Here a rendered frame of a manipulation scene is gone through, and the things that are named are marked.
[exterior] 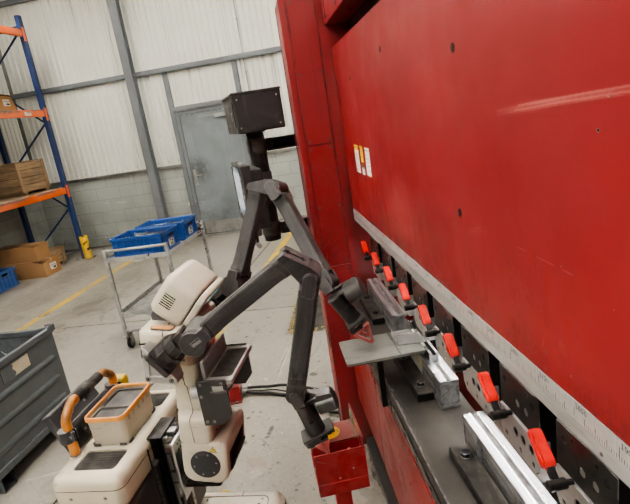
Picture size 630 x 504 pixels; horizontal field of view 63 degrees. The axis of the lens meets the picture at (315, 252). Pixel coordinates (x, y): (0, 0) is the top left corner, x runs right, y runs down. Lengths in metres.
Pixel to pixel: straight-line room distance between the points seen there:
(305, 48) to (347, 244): 0.93
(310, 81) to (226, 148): 6.60
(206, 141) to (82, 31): 2.69
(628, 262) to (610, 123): 0.16
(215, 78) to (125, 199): 2.73
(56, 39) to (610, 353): 9.93
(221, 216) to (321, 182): 6.81
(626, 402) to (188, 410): 1.39
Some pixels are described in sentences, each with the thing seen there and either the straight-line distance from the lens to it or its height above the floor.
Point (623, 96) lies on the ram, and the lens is 0.67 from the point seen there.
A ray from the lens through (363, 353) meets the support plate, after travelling 1.76.
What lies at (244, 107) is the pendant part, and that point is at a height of 1.87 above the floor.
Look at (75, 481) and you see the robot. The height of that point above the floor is 0.80.
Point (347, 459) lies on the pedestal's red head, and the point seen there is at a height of 0.78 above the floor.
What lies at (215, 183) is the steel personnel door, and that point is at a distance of 9.14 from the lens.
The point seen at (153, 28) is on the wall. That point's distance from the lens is 9.45.
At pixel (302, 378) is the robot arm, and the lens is 1.52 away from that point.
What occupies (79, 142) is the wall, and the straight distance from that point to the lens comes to 10.13.
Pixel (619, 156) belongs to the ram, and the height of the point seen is 1.70.
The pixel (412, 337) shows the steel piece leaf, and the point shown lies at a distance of 1.83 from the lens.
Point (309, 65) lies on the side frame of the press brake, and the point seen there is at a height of 2.01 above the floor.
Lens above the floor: 1.80
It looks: 15 degrees down
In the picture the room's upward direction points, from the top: 9 degrees counter-clockwise
